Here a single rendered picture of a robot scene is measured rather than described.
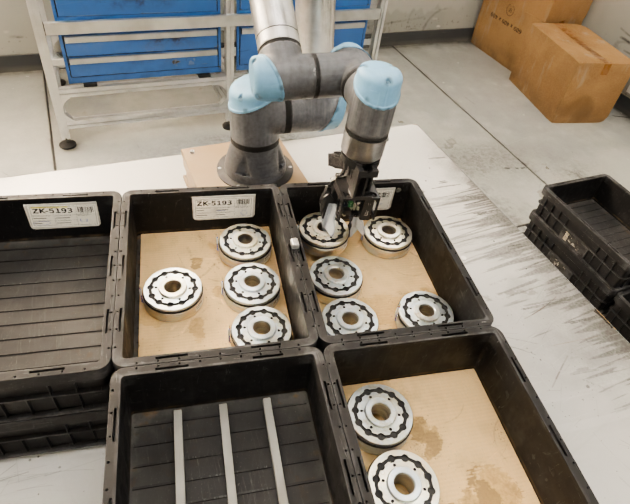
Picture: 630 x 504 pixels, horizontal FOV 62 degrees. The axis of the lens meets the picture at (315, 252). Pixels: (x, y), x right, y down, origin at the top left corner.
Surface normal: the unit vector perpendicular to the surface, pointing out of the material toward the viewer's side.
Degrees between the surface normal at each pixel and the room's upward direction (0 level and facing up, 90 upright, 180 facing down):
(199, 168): 3
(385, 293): 0
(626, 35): 90
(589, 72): 89
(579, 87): 89
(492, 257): 0
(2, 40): 90
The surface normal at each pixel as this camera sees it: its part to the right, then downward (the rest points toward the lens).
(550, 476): -0.97, 0.07
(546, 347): 0.11, -0.71
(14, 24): 0.38, 0.67
